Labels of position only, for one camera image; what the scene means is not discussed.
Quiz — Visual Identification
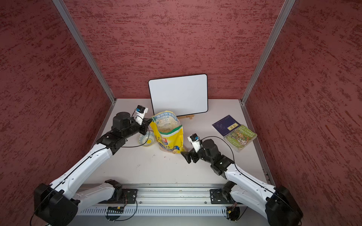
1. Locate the yellow oats bag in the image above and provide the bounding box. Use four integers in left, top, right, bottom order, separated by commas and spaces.
150, 111, 187, 154

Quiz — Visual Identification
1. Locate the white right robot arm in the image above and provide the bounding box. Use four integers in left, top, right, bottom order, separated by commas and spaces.
181, 134, 303, 226

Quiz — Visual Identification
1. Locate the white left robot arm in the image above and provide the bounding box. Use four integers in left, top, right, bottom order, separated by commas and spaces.
33, 110, 153, 226

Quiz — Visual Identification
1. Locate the dark purple book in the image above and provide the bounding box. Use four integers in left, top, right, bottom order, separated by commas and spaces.
212, 115, 241, 137

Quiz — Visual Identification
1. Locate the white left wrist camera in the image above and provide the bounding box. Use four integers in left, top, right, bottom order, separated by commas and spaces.
134, 105, 148, 125

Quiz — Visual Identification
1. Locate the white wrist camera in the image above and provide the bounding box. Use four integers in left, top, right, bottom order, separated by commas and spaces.
188, 133, 202, 153
134, 105, 148, 125

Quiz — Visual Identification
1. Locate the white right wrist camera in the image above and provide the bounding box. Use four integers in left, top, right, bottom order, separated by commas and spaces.
188, 133, 202, 153

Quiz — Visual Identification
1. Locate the white board black frame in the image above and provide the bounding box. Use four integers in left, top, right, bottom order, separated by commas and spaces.
148, 74, 208, 116

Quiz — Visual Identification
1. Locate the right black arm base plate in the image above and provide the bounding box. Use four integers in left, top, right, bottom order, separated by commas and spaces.
209, 188, 235, 204

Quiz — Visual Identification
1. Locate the aluminium mounting rail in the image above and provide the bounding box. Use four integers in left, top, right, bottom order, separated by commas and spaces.
122, 184, 225, 206

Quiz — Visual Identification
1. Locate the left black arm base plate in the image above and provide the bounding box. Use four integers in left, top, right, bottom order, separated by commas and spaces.
106, 188, 138, 205

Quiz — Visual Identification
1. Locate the left black base cable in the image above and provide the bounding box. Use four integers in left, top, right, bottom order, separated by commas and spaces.
104, 194, 138, 222

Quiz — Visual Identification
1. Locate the left aluminium corner post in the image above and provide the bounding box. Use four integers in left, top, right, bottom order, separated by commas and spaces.
52, 0, 116, 105

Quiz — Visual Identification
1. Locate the aluminium corner post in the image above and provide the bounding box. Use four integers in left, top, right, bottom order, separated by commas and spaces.
240, 0, 297, 104
52, 0, 116, 105

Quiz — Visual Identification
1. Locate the right aluminium corner post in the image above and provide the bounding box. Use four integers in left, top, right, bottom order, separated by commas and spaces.
240, 0, 297, 104

